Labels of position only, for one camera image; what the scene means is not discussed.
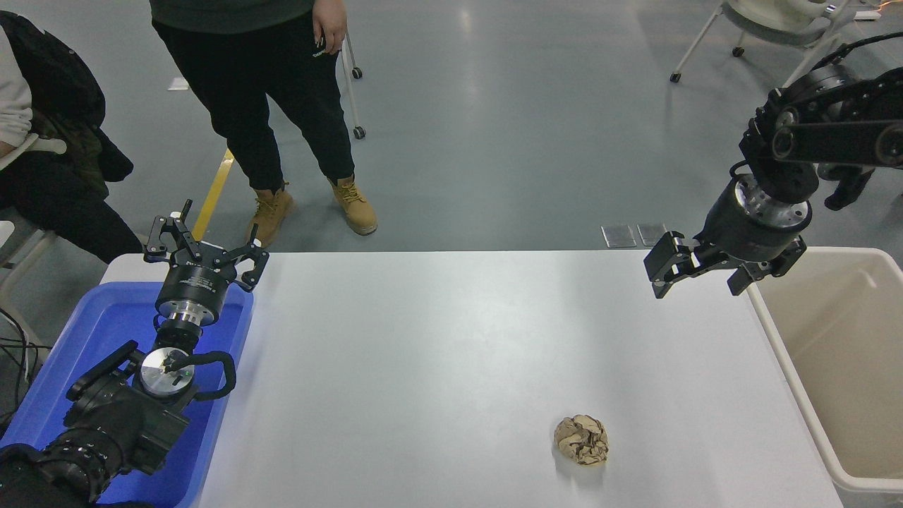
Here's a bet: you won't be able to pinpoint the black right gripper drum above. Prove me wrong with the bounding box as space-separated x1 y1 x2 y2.
695 187 801 269

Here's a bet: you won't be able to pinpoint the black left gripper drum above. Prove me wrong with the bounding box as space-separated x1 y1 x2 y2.
157 258 238 311

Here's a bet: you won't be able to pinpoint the tan paper ball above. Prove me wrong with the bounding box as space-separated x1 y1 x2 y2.
554 414 610 466

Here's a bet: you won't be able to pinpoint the standing person's hand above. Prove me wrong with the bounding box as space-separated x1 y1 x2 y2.
312 0 348 56

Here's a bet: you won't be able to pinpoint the large pale bin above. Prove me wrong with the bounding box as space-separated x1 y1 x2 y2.
744 247 903 508

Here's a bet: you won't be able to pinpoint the blue plastic tray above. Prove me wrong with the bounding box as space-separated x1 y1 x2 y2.
0 281 255 508

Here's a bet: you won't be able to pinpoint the grey white chair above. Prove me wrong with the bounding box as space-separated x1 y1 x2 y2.
0 135 68 353

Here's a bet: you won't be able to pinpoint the standing person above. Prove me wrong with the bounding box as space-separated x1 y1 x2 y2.
148 0 378 248

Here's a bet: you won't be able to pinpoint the seated person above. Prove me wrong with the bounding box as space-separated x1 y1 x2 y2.
0 11 145 265

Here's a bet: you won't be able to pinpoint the white wheeled chair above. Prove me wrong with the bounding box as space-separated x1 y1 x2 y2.
669 0 879 85

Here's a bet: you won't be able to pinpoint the black cables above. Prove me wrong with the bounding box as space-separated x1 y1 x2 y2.
0 307 54 424

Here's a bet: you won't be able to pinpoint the white wheeled frame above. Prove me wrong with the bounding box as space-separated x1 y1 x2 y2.
341 32 366 140

